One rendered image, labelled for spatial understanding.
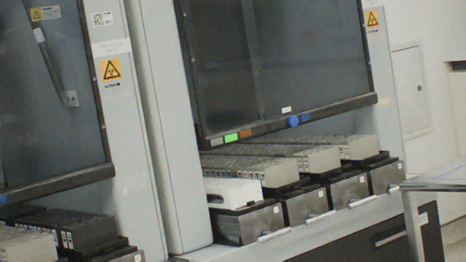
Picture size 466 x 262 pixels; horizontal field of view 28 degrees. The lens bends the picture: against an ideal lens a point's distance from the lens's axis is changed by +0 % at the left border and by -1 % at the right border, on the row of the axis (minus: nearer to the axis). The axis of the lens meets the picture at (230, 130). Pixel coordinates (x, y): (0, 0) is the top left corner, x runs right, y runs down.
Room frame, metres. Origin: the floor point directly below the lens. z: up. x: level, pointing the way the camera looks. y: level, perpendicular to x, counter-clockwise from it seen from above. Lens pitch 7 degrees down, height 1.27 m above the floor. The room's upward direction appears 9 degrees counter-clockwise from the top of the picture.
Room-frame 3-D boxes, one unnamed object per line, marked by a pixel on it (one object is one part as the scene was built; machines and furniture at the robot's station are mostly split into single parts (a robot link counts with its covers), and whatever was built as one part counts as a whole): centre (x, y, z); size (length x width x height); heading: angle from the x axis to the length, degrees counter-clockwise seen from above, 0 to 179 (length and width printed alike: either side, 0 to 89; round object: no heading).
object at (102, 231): (1.97, 0.33, 0.85); 0.12 x 0.02 x 0.06; 128
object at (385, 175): (2.68, -0.20, 0.78); 0.73 x 0.14 x 0.09; 38
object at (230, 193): (2.29, 0.08, 0.83); 0.30 x 0.10 x 0.06; 38
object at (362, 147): (2.50, -0.35, 0.85); 0.12 x 0.02 x 0.06; 127
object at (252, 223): (2.40, 0.16, 0.78); 0.73 x 0.14 x 0.09; 38
